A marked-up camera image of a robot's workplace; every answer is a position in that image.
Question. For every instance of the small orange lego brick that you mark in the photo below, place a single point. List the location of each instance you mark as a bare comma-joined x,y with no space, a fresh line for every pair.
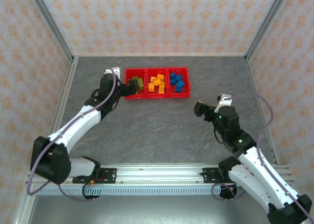
160,76

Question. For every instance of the red three-compartment bin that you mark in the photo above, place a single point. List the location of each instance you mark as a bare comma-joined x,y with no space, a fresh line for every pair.
171,93

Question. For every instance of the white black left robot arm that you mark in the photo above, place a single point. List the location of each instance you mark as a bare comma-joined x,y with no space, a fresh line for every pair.
73,128

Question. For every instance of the grey metal base panel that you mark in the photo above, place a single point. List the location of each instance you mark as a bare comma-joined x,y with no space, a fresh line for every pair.
159,209

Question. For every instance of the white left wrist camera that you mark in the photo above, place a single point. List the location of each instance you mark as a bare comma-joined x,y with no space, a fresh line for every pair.
115,71

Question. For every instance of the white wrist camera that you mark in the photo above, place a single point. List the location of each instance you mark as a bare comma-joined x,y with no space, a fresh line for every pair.
115,71
225,101

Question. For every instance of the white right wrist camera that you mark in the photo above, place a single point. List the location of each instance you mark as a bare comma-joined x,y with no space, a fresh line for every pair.
225,101

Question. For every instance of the thin aluminium back rail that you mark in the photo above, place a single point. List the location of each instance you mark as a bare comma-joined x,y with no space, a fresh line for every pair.
159,55

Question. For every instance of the aluminium side rail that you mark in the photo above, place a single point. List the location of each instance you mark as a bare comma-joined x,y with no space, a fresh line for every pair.
263,86
59,111

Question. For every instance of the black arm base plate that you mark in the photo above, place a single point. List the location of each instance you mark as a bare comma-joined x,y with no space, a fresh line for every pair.
108,175
211,176

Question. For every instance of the aluminium front mounting rail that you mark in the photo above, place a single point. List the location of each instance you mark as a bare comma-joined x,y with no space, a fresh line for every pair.
159,175

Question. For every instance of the aluminium frame post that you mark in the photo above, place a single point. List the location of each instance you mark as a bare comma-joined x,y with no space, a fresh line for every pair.
50,20
267,22

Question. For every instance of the aluminium frame leg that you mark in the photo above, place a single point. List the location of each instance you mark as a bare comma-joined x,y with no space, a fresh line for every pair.
23,204

